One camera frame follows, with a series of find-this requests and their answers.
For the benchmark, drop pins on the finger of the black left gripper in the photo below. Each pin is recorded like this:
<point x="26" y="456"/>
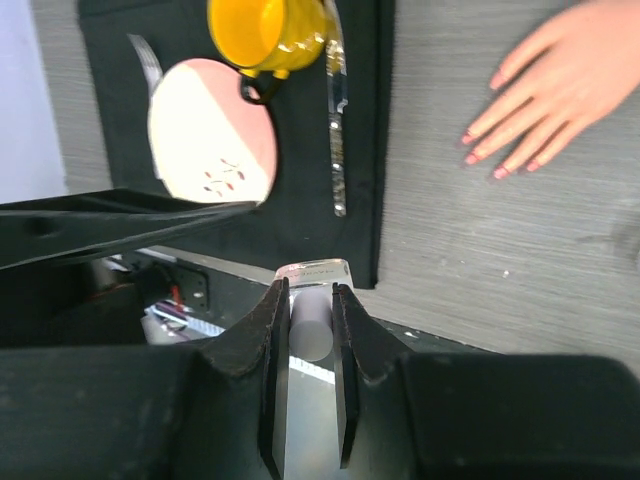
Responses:
<point x="96" y="224"/>

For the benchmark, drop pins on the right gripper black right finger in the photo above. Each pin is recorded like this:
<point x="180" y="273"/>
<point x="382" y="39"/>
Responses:
<point x="404" y="414"/>

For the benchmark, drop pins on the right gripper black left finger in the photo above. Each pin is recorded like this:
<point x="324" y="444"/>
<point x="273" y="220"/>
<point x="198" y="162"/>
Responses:
<point x="206" y="409"/>

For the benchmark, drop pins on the clear nail polish bottle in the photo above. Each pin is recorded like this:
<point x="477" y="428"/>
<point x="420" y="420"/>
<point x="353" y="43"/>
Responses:
<point x="310" y="294"/>

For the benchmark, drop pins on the pink and cream plate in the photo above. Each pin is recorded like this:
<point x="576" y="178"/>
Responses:
<point x="208" y="144"/>

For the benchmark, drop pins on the black cloth placemat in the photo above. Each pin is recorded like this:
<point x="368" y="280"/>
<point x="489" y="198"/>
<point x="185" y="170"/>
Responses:
<point x="297" y="222"/>

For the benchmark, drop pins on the silver fork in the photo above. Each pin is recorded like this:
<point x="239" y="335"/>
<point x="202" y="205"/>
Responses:
<point x="151" y="67"/>

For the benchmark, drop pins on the yellow enamel mug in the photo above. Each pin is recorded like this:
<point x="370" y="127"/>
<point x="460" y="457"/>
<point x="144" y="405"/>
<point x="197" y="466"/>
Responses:
<point x="266" y="40"/>

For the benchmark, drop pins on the mannequin hand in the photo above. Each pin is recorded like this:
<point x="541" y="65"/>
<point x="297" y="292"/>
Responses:
<point x="571" y="72"/>

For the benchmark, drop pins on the table knife patterned handle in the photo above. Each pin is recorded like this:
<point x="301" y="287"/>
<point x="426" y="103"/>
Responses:
<point x="336" y="71"/>

